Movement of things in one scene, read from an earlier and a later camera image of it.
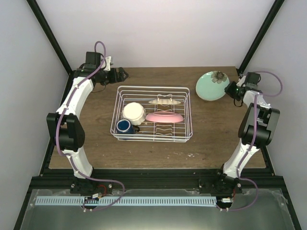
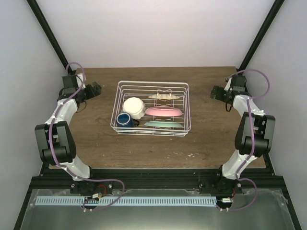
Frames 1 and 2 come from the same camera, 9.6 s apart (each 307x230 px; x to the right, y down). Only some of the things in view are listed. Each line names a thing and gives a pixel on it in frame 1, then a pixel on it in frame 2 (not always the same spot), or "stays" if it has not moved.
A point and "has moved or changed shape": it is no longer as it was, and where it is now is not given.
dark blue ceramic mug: x=124 y=126 → x=124 y=119
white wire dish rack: x=152 y=114 has moved or changed shape
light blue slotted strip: x=142 y=201 stays
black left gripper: x=113 y=79 → x=97 y=91
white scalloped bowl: x=135 y=112 has moved or changed shape
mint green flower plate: x=210 y=86 → x=164 y=124
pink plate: x=164 y=117 → x=163 y=111
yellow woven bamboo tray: x=164 y=101 → x=164 y=97
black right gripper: x=228 y=90 → x=214 y=91
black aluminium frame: x=258 y=179 stays
